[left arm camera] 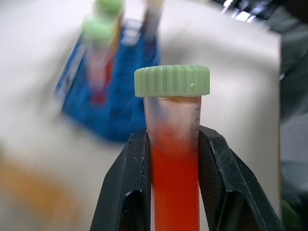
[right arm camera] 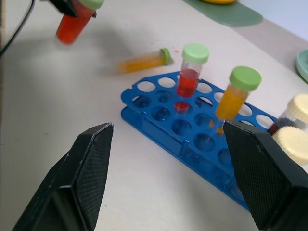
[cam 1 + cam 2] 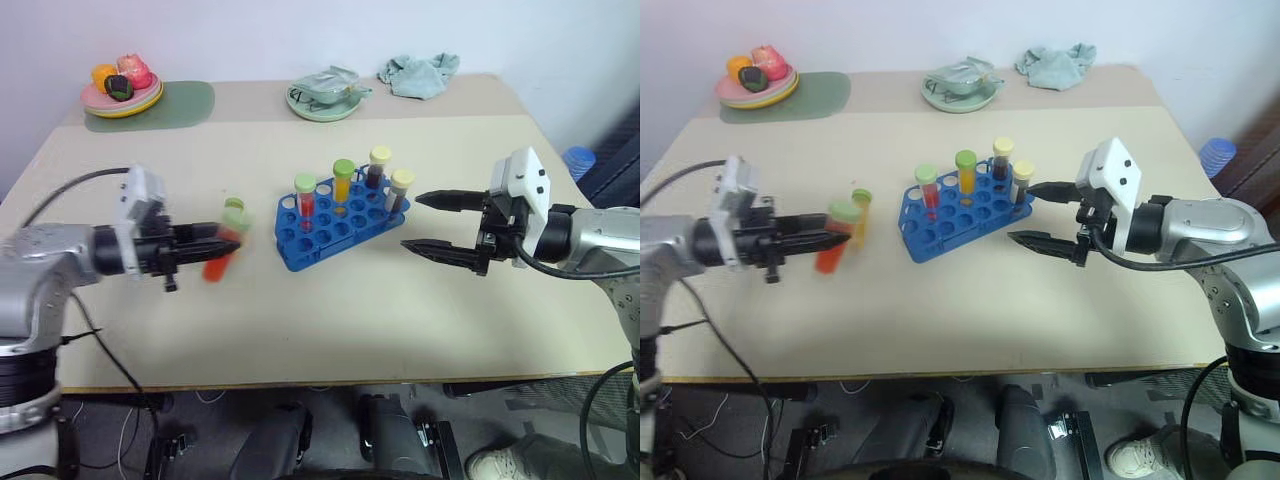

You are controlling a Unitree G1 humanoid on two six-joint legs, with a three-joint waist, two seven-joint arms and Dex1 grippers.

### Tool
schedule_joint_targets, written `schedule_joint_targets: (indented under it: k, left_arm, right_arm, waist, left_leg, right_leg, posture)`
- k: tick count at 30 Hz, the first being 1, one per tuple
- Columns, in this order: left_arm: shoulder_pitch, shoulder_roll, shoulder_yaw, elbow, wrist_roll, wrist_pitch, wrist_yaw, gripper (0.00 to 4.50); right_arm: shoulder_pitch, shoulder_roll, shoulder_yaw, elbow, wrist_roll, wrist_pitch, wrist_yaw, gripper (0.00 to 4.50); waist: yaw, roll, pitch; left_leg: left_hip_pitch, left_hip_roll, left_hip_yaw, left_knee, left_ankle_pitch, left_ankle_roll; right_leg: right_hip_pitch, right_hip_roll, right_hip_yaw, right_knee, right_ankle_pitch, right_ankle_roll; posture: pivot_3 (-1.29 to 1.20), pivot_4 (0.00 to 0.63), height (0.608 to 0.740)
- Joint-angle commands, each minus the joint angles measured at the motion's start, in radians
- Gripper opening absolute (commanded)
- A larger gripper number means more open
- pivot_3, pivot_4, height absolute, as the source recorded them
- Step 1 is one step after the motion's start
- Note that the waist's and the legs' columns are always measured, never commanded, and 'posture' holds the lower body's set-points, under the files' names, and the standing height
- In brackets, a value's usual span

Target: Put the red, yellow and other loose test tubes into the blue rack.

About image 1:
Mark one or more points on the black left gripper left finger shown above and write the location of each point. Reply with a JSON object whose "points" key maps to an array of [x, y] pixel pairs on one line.
{"points": [[115, 187]]}

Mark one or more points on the yellow liquid tube green cap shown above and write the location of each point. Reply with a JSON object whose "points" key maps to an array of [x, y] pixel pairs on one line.
{"points": [[113, 14]]}

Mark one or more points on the red liquid tube green cap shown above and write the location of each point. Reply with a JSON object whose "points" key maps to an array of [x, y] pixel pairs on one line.
{"points": [[175, 173], [97, 60]]}

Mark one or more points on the blue test tube rack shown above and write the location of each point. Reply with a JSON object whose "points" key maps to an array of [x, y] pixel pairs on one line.
{"points": [[120, 96]]}

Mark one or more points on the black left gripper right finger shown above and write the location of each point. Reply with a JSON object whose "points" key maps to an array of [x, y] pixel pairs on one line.
{"points": [[235, 183]]}

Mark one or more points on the dark liquid tube white cap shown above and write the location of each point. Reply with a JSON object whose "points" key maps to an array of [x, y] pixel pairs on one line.
{"points": [[151, 21]]}

